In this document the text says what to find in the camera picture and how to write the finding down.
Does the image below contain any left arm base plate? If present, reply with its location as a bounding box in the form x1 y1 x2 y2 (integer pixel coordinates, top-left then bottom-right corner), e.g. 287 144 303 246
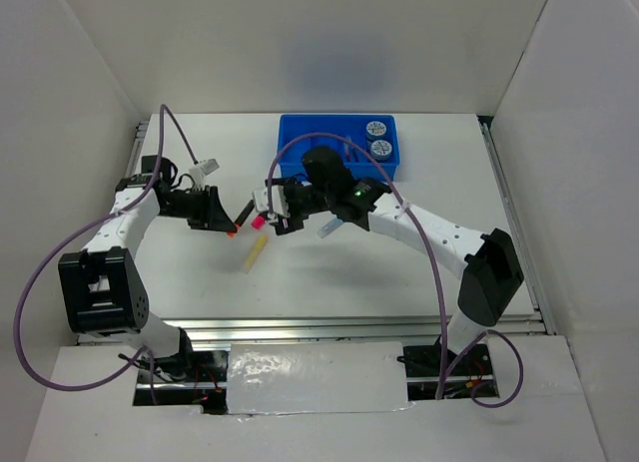
133 350 229 415

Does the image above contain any pink highlighter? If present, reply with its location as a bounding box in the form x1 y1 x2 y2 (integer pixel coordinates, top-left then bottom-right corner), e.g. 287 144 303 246
251 216 266 230

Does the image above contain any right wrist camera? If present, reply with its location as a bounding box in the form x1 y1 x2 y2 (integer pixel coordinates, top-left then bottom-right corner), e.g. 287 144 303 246
253 186 290 223

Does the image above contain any orange highlighter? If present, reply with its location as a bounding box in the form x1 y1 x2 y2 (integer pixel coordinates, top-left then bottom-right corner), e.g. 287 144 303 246
227 200 255 237

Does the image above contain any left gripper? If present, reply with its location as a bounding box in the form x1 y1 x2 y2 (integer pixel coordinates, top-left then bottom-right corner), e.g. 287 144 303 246
159 185 238 232

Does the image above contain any blue plastic divided bin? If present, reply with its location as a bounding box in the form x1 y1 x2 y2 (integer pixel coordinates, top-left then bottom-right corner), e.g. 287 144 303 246
277 114 400 181

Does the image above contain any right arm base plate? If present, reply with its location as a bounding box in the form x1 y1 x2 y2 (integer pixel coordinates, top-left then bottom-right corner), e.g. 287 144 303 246
393 339 500 401

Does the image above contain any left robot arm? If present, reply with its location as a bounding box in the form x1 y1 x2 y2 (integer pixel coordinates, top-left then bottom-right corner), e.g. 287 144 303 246
58 157 236 381

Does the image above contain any yellow highlighter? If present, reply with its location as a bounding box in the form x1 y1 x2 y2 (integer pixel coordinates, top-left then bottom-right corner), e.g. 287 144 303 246
242 234 269 273

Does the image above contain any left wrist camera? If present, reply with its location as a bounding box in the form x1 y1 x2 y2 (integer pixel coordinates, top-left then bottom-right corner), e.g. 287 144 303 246
188 159 220 189

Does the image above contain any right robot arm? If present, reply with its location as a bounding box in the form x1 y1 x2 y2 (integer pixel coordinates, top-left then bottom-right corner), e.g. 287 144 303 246
266 146 524 374

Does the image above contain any white foil sheet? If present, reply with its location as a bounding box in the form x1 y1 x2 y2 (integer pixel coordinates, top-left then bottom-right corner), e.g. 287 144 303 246
227 341 409 415

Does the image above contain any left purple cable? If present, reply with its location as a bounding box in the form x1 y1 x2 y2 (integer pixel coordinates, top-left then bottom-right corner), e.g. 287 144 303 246
12 103 201 392

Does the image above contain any light blue highlighter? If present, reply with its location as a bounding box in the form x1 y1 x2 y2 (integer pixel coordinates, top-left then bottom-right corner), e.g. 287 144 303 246
317 218 343 238

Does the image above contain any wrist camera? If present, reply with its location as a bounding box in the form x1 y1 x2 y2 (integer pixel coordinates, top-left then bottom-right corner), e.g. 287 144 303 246
188 159 220 189
253 186 290 223

